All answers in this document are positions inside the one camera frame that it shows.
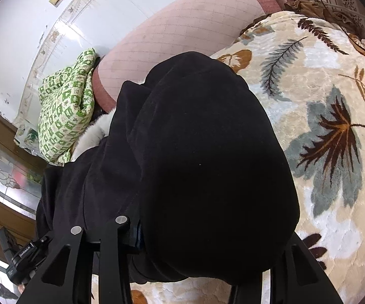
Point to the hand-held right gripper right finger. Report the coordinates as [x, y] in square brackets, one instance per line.
[296, 278]

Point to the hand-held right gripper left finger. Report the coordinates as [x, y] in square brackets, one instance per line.
[135, 236]

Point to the black garment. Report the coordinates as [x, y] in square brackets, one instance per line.
[201, 164]

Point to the glass door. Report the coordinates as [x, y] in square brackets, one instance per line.
[5, 171]

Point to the white fluffy cloth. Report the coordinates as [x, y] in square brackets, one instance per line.
[89, 137]

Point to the floral printed cloth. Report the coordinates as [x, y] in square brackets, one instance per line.
[27, 136]

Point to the green white patterned cloth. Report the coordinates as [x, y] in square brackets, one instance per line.
[68, 107]

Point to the leaf print plush blanket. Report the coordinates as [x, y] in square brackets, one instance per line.
[328, 133]

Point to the brown crumpled cloth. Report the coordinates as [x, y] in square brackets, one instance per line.
[315, 9]

